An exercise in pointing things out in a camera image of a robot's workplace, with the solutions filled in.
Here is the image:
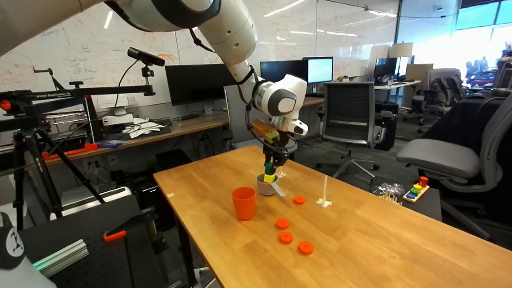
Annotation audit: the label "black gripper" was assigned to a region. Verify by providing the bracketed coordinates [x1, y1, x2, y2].
[262, 133, 300, 173]

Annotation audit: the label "grey measuring cup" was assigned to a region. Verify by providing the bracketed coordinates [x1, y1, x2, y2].
[257, 173, 289, 200]

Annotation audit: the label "orange plastic cup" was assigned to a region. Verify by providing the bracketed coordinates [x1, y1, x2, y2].
[231, 186, 258, 222]

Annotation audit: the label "light grey office chair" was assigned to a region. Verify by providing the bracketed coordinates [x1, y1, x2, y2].
[223, 83, 302, 160]

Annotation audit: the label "black computer monitor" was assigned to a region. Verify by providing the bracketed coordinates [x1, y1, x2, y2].
[260, 59, 310, 86]

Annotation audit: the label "black mesh office chair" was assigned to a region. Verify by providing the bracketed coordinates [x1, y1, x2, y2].
[321, 80, 383, 181]

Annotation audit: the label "long wooden desk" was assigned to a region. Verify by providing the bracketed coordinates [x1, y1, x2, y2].
[39, 94, 327, 165]

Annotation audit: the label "lit white monitor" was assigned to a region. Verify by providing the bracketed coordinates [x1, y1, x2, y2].
[306, 56, 337, 86]

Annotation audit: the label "wide black monitor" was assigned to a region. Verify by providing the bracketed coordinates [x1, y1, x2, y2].
[166, 62, 238, 107]

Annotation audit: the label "black bag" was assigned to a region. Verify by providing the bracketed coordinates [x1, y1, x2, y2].
[374, 101, 399, 152]

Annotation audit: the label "clear plastic bag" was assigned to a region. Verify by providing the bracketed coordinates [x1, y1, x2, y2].
[374, 181, 407, 205]

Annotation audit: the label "white crumpled papers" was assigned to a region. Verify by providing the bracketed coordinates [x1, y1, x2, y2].
[121, 118, 167, 141]

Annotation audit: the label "small dark monitor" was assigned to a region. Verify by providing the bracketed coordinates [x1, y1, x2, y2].
[374, 56, 401, 83]

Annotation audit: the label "white desk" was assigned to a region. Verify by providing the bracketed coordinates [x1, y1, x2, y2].
[374, 78, 423, 93]

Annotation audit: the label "colourful stacking toy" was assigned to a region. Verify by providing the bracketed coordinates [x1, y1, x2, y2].
[402, 174, 433, 205]

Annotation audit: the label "white box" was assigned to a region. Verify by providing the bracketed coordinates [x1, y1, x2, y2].
[102, 110, 137, 128]

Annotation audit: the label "black side table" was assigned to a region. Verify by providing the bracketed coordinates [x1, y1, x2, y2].
[374, 186, 446, 222]

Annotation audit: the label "grey padded office chair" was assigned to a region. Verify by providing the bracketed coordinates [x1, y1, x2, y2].
[396, 94, 512, 243]

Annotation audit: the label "white lamp shade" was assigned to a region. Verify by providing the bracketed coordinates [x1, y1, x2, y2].
[386, 42, 417, 59]

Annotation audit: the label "red tool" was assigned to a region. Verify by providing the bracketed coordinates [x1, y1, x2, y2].
[41, 142, 102, 163]

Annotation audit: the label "black cart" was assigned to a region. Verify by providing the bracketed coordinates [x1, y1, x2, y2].
[20, 200, 170, 288]

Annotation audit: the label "silver aluminium bar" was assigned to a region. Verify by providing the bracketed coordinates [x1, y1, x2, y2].
[31, 237, 92, 278]

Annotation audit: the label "black tripod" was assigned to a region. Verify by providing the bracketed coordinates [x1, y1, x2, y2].
[0, 114, 110, 232]

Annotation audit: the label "black cap with logo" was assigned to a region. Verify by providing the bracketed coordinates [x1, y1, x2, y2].
[0, 211, 28, 270]

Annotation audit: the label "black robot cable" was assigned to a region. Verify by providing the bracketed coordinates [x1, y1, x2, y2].
[188, 26, 300, 160]

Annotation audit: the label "black stereo camera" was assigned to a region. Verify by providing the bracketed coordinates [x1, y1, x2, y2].
[126, 45, 167, 69]

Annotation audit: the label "black clamp orange handle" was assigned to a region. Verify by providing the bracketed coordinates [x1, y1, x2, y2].
[103, 206, 169, 254]

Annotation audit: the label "silver metal rail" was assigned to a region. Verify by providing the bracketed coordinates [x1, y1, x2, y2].
[50, 186, 134, 221]

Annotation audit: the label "black boom rail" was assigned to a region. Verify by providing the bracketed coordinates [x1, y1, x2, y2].
[0, 80, 158, 117]

